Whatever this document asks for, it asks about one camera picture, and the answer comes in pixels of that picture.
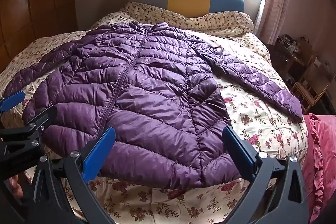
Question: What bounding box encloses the floral pillow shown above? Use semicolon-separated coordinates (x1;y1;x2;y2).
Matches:
91;1;255;39

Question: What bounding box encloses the wooden chair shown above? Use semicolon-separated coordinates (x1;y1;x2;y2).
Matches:
290;67;334;114

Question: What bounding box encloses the person's left hand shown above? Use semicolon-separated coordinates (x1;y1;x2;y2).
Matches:
7;175;25;199

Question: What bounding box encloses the cluttered wooden side table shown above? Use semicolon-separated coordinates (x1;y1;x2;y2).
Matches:
268;34;319;83

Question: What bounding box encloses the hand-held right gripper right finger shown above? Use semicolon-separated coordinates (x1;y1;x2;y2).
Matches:
220;126;309;224

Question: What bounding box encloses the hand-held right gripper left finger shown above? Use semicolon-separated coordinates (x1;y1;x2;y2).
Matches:
26;127;116;224

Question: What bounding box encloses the pink ruffled cloth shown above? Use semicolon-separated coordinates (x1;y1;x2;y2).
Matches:
302;113;336;224

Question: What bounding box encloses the purple puffer jacket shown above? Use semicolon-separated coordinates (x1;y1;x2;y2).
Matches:
4;21;303;190

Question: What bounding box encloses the wooden wardrobe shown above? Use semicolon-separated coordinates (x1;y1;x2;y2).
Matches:
0;0;79;75

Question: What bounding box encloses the floral bed quilt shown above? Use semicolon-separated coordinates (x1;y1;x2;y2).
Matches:
0;30;309;224

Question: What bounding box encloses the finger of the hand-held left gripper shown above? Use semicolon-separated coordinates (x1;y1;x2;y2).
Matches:
0;105;58;153
0;91;26;112

